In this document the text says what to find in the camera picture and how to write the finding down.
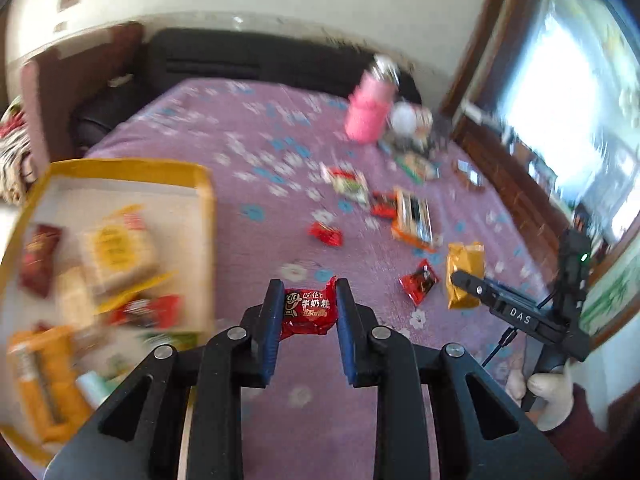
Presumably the brown wrapped snack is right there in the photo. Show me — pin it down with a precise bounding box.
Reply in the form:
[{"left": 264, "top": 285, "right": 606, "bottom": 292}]
[{"left": 451, "top": 159, "right": 484, "bottom": 192}]

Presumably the red snack bar in box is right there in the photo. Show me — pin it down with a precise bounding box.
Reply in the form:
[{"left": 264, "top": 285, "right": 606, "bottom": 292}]
[{"left": 106, "top": 295, "right": 182, "bottom": 330}]

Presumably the floral patterned blanket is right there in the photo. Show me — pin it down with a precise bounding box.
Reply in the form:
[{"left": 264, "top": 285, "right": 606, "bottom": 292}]
[{"left": 0, "top": 96, "right": 38, "bottom": 206}]

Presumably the small red candy packet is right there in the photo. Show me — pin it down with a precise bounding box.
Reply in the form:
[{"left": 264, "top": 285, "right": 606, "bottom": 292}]
[{"left": 280, "top": 276, "right": 338, "bottom": 340}]

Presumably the red green white snack packet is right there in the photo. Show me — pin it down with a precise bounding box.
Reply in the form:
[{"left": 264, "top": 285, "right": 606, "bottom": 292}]
[{"left": 320, "top": 165, "right": 370, "bottom": 205}]

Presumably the dark red candy wrapper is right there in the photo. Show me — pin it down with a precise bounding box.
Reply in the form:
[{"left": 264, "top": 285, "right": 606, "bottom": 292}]
[{"left": 20, "top": 223, "right": 63, "bottom": 299}]

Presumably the white plastic bag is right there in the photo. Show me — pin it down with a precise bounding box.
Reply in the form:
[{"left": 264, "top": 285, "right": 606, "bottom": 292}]
[{"left": 388, "top": 102, "right": 433, "bottom": 136}]

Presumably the orange snack bag in box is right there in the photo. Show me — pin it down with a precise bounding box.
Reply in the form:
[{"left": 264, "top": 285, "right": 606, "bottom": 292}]
[{"left": 8, "top": 325, "right": 93, "bottom": 444}]

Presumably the purple floral tablecloth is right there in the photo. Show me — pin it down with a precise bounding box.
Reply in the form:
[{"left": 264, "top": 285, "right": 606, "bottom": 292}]
[{"left": 90, "top": 79, "right": 546, "bottom": 479}]

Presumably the orange edged cracker packet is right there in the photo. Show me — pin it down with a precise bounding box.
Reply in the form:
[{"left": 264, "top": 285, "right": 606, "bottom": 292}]
[{"left": 390, "top": 188, "right": 436, "bottom": 252}]

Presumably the white gloved right hand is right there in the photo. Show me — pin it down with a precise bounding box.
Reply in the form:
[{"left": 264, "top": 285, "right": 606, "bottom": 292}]
[{"left": 506, "top": 358, "right": 575, "bottom": 432}]

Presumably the black cable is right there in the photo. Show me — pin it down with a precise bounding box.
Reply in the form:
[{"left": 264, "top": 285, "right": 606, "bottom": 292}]
[{"left": 480, "top": 288, "right": 559, "bottom": 366}]

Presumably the golden yellow snack pouch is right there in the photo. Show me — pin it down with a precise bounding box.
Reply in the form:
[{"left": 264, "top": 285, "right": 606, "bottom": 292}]
[{"left": 444, "top": 240, "right": 487, "bottom": 311}]

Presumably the yellow biscuit pack in box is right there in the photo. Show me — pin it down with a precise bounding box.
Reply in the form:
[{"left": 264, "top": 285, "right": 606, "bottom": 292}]
[{"left": 79, "top": 209, "right": 158, "bottom": 295}]

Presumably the red black candy wrapper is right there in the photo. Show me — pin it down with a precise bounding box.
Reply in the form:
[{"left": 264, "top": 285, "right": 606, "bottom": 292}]
[{"left": 399, "top": 259, "right": 439, "bottom": 307}]

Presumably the yellow cardboard box tray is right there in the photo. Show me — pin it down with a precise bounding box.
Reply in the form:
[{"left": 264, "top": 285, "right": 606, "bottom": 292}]
[{"left": 1, "top": 158, "right": 215, "bottom": 469}]

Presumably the black sofa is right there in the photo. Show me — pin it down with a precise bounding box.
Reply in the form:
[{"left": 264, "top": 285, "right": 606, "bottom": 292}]
[{"left": 69, "top": 27, "right": 421, "bottom": 146}]

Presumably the dark red sleeve forearm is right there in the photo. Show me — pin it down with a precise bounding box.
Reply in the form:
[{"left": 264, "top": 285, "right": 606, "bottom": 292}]
[{"left": 544, "top": 385, "right": 612, "bottom": 479}]

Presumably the maroon armchair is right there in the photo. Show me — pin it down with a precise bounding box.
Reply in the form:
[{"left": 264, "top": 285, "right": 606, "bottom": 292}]
[{"left": 20, "top": 21, "right": 144, "bottom": 174}]

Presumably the pink knit-sleeved bottle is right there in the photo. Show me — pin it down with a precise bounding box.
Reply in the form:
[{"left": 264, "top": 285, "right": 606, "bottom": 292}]
[{"left": 344, "top": 54, "right": 399, "bottom": 143}]

